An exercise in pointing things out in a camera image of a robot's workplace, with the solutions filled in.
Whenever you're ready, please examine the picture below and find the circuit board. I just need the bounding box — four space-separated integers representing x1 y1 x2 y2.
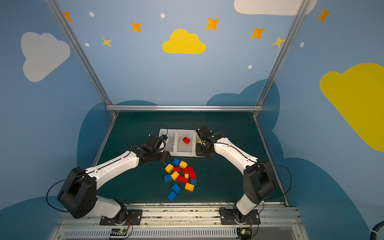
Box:
236 228 252 240
109 228 128 240

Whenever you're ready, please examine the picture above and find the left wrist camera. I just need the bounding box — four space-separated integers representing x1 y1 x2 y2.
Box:
146 134 168 151

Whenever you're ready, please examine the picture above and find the right circuit board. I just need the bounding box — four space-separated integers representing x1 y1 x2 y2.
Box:
236 228 252 240

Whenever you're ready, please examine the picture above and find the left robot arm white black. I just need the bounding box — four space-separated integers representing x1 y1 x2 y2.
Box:
57 146 171 224

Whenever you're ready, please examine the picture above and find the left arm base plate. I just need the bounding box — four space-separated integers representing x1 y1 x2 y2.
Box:
100 209 143 226

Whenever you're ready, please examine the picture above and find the blue lego brick bottom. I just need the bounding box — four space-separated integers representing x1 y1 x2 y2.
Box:
168 191 178 201

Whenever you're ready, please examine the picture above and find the aluminium frame right post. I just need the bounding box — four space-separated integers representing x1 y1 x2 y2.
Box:
253 0 311 121

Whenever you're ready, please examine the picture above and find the left circuit board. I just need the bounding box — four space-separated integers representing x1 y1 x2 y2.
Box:
109 228 128 240

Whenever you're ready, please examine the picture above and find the red lego brick low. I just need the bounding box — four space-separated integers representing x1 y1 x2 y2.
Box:
177 176 189 184

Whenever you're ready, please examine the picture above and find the left white plastic bin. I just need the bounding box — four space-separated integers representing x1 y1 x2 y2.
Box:
159 129 177 156

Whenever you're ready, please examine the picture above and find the aluminium frame back bar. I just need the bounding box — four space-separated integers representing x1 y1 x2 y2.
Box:
106 105 263 112

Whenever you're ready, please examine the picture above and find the aluminium frame post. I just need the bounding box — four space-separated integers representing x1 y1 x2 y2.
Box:
45 0 113 107
253 0 311 121

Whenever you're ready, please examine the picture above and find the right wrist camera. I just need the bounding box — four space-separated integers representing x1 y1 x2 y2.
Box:
196 125 213 142

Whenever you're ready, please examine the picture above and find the grey corrugated hose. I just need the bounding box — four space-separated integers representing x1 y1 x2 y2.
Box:
369 220 384 240

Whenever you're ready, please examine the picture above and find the aluminium frame left post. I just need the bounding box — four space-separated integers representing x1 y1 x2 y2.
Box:
45 0 113 107

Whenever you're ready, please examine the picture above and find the long red lego brick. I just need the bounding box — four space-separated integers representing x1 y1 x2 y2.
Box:
183 166 194 175

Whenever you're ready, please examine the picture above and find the white plastic bin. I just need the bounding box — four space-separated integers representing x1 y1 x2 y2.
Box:
159 129 177 156
175 130 196 157
195 128 214 159

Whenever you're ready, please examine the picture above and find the blue lego brick top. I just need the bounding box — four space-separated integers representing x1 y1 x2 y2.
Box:
172 159 181 167

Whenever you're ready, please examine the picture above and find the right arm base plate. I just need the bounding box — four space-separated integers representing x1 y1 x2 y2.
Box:
218 208 261 225

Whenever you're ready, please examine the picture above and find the middle white plastic bin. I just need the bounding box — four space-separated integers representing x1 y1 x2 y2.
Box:
175 130 196 157

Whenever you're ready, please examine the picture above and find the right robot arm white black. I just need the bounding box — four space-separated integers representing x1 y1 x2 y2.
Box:
196 132 279 218

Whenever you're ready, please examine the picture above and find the aluminium mounting rail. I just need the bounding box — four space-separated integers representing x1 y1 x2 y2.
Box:
50 203 309 240

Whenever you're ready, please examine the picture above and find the blue lego brick lower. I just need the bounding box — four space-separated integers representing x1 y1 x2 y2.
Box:
172 184 181 194

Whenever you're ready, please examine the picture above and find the yellow lego brick bottom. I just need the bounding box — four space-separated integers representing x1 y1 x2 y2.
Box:
185 183 195 192

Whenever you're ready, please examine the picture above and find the right white plastic bin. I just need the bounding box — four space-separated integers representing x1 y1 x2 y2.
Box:
195 128 214 159

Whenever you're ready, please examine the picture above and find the blue lego brick left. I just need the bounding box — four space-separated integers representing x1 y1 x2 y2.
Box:
164 175 172 183

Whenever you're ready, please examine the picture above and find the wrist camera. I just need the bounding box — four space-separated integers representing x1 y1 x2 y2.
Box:
146 134 168 151
196 125 213 142

